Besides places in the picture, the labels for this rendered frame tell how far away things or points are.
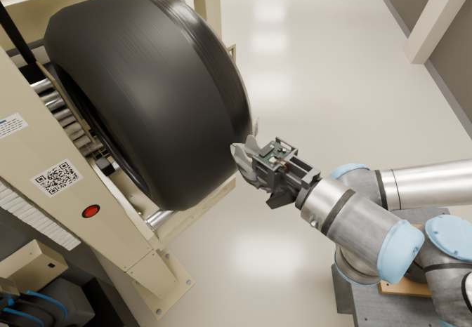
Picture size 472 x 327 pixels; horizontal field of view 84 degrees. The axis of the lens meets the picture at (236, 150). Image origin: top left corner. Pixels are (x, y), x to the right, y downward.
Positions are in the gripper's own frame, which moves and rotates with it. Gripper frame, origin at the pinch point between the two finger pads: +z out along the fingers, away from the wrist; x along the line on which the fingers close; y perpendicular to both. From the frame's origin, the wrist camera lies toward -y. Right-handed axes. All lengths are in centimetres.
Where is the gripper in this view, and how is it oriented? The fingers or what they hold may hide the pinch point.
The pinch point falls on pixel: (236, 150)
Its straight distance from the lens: 58.9
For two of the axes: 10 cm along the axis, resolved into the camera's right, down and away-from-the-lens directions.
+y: -0.9, -6.9, -7.2
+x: -7.1, 5.5, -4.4
